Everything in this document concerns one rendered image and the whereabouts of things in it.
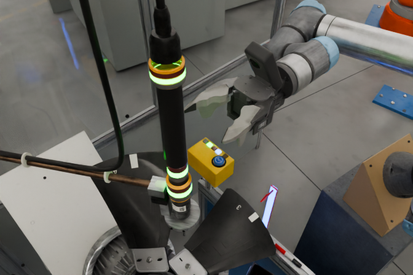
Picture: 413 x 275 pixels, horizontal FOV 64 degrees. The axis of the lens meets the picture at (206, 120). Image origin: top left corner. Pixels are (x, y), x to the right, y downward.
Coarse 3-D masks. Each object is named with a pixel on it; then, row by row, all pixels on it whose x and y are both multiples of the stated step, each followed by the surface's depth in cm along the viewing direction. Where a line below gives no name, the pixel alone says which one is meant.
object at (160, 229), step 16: (112, 160) 77; (128, 160) 77; (144, 160) 77; (160, 160) 77; (144, 176) 77; (160, 176) 77; (112, 192) 78; (128, 192) 78; (144, 192) 77; (112, 208) 79; (128, 208) 78; (144, 208) 77; (128, 224) 79; (144, 224) 78; (160, 224) 77; (128, 240) 80; (144, 240) 78; (160, 240) 77
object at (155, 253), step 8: (152, 248) 79; (160, 248) 78; (136, 256) 80; (144, 256) 80; (152, 256) 79; (160, 256) 78; (136, 264) 80; (144, 264) 80; (152, 264) 79; (160, 264) 78; (144, 272) 80; (152, 272) 79
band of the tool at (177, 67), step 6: (150, 60) 39; (150, 66) 38; (156, 66) 41; (162, 66) 42; (168, 66) 42; (174, 66) 42; (180, 66) 38; (156, 72) 38; (162, 72) 38; (168, 72) 38; (174, 72) 38; (174, 78) 38; (162, 84) 39; (168, 84) 39
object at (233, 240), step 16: (224, 192) 99; (224, 208) 96; (208, 224) 93; (224, 224) 93; (240, 224) 94; (256, 224) 96; (192, 240) 89; (208, 240) 89; (224, 240) 90; (240, 240) 91; (256, 240) 93; (272, 240) 95; (208, 256) 86; (224, 256) 87; (240, 256) 88; (256, 256) 90; (208, 272) 83
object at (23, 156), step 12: (84, 0) 35; (156, 0) 33; (84, 12) 36; (96, 36) 39; (96, 48) 40; (96, 60) 41; (108, 84) 44; (108, 96) 45; (120, 132) 50; (120, 144) 52; (12, 156) 62; (24, 156) 61; (120, 156) 54; (84, 168) 60; (96, 168) 59; (108, 168) 58; (108, 180) 60
